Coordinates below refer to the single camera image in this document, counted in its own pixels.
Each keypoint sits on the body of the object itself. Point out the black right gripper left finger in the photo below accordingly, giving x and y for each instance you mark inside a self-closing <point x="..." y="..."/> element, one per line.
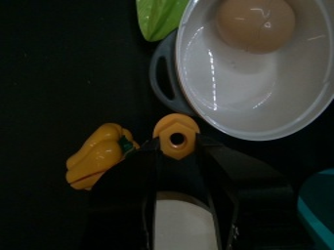
<point x="123" y="195"/>

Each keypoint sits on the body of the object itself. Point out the teal basket orange rim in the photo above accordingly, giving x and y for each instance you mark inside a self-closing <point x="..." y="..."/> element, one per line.
<point x="319" y="208"/>

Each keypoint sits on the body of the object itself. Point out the tan toy egg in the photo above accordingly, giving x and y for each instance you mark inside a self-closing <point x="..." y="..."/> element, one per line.
<point x="256" y="24"/>

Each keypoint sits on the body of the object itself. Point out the green toy lettuce leaf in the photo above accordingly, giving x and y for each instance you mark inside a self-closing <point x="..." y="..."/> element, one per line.
<point x="157" y="18"/>

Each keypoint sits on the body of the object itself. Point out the white toy cylinder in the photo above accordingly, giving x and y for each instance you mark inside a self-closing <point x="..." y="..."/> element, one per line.
<point x="184" y="224"/>

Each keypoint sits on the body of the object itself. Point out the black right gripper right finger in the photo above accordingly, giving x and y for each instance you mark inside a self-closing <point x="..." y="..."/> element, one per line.
<point x="256" y="195"/>

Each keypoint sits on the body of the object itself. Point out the yellow toy bell pepper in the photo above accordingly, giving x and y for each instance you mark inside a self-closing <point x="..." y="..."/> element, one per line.
<point x="96" y="156"/>

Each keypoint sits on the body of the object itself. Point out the yellow toy hex nut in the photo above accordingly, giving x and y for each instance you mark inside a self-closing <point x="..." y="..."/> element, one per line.
<point x="176" y="135"/>

